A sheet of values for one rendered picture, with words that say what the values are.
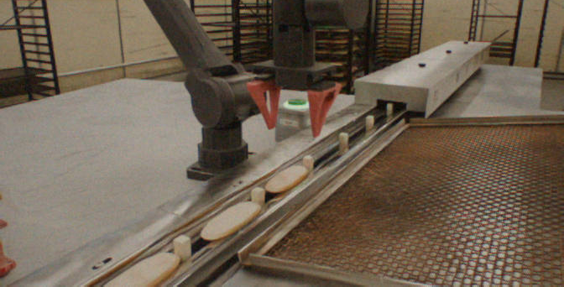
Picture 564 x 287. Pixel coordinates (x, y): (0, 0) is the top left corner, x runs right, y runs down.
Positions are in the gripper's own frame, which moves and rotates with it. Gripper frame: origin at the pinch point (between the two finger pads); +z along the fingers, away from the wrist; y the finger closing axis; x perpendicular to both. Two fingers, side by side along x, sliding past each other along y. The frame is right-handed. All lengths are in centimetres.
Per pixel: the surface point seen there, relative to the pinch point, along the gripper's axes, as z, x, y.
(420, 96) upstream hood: 3.4, 45.2, 7.4
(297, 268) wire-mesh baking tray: 2.4, -26.1, 15.3
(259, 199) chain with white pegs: 7.0, -10.0, 0.8
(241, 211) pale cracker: 7.0, -13.9, 0.7
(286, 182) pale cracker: 7.1, -3.5, 1.0
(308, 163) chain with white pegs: 6.8, 3.9, 0.6
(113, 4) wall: -11, 312, -439
